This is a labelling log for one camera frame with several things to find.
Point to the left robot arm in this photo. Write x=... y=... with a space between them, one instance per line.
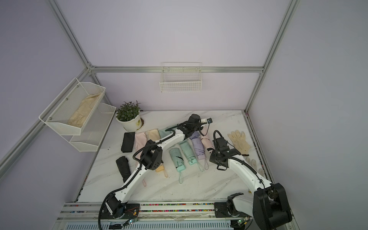
x=149 y=158

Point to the cream glove in shelf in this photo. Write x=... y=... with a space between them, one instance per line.
x=80 y=116

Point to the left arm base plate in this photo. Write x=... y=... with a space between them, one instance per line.
x=130 y=209

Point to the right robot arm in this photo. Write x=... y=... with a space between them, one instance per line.
x=267 y=204

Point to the green umbrella sleeve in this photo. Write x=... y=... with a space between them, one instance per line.
x=163 y=133

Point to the white tiered mesh shelf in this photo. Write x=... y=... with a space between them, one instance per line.
x=90 y=136

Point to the green umbrella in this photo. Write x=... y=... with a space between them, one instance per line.
x=189 y=154
x=178 y=162

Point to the white wire wall basket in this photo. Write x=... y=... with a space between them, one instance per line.
x=181 y=77

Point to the pink umbrella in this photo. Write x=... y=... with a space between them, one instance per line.
x=208 y=144
x=143 y=181

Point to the potted green plant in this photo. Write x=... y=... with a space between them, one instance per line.
x=128 y=115

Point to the black umbrella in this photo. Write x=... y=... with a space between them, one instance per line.
x=124 y=168

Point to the purple umbrella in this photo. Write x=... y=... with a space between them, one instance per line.
x=200 y=151

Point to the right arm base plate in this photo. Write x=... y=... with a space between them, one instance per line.
x=236 y=210

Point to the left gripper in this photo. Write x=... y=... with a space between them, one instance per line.
x=200 y=128

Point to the yellow umbrella sleeve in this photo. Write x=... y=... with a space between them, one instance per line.
x=153 y=135

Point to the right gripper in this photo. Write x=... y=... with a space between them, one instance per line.
x=213 y=157

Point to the cream work glove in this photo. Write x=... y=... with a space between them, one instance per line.
x=239 y=142

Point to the aluminium rail frame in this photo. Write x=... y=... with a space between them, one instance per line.
x=184 y=215

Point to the white speckled work glove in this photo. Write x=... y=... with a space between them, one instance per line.
x=253 y=163

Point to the black umbrella sleeve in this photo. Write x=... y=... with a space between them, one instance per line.
x=128 y=142

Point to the yellow umbrella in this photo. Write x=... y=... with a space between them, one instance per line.
x=161 y=169

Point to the purple umbrella sleeve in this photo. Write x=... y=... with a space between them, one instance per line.
x=195 y=135

